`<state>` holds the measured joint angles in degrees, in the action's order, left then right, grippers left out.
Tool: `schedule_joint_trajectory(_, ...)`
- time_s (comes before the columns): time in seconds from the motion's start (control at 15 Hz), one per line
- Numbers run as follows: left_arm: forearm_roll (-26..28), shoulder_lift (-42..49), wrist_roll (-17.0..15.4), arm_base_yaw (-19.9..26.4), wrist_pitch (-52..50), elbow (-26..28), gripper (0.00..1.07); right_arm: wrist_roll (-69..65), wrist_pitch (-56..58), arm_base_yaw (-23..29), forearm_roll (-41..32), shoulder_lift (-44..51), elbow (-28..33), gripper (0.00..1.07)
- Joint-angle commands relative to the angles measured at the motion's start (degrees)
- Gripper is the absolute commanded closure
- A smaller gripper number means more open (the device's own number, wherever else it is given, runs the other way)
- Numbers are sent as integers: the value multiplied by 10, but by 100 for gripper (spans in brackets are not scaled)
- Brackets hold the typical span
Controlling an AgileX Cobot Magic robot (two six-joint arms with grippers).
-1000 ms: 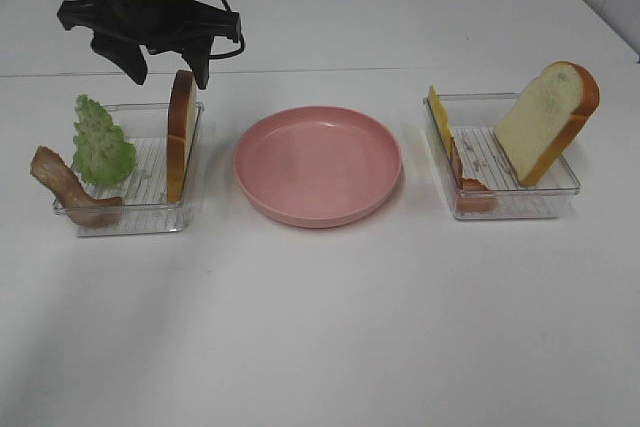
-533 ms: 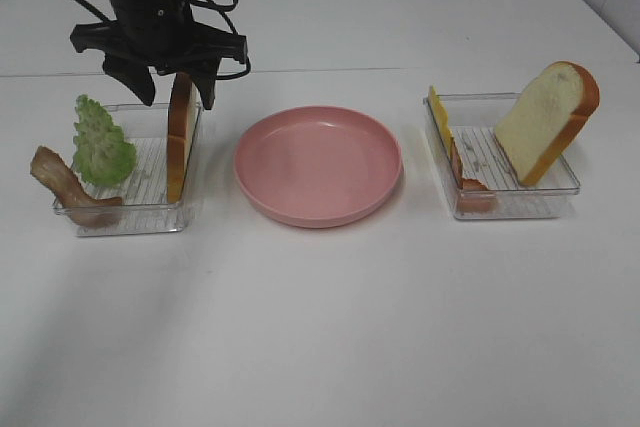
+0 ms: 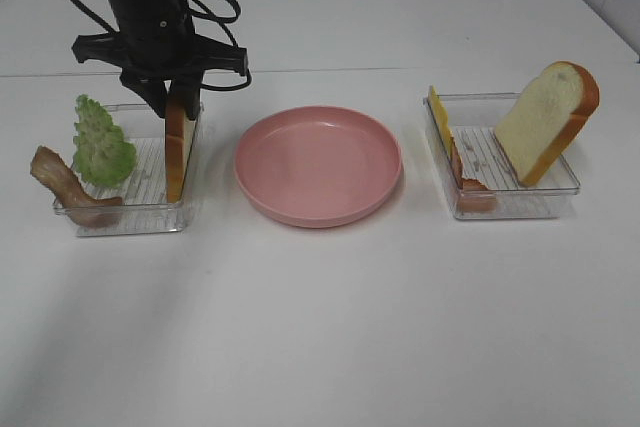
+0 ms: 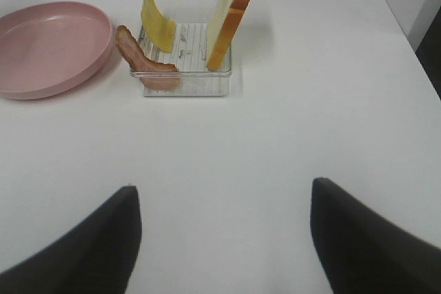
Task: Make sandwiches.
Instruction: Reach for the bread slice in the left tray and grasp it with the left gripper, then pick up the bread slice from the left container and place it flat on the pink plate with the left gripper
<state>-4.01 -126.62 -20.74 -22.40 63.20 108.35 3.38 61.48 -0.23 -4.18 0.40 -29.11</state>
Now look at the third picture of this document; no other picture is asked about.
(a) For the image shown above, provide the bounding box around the green lettuce leaf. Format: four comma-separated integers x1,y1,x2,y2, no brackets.
73,94,136,188

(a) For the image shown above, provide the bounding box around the pink round plate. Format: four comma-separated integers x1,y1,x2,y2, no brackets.
234,106,403,228

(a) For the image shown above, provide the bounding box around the right clear plastic tray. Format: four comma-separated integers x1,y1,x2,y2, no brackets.
423,92,580,220

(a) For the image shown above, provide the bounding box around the bacon strip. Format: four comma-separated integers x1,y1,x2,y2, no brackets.
30,146,123,228
451,142,497,213

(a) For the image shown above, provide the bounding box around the bread slice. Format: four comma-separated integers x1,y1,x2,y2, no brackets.
164,91,197,203
494,61,600,187

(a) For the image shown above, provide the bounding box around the clear plastic tray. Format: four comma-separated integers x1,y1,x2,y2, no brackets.
423,92,580,220
52,104,202,237

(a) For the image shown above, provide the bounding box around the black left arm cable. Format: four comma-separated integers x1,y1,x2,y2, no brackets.
21,0,253,91

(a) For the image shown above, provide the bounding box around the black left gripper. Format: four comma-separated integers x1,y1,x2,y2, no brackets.
72,0,248,119

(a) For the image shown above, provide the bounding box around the yellow cheese slice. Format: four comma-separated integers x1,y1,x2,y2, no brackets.
427,85,454,159

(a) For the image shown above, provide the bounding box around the left clear plastic tray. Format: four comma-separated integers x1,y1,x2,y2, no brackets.
52,104,202,237

